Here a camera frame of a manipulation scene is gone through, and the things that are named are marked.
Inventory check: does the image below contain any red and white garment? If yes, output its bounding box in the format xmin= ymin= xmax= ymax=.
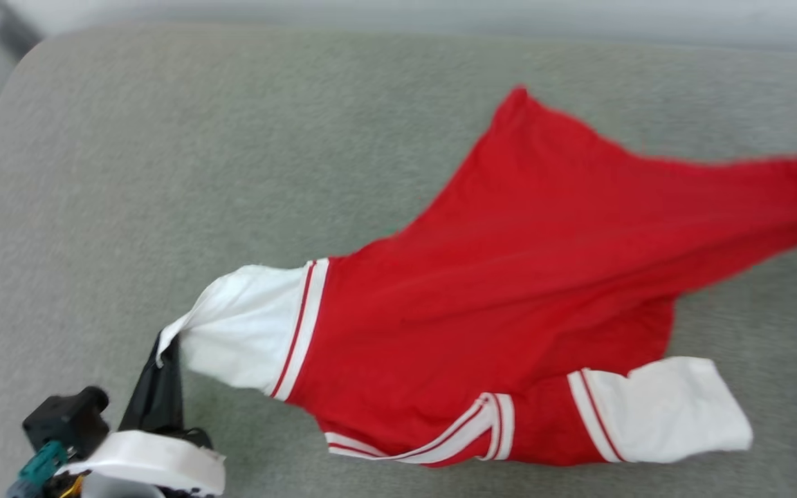
xmin=155 ymin=85 xmax=797 ymax=468

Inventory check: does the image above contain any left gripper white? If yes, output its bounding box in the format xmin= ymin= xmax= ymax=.
xmin=58 ymin=335 xmax=226 ymax=496

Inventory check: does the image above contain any dark grey blurry object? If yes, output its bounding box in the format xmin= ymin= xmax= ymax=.
xmin=0 ymin=0 xmax=44 ymax=60

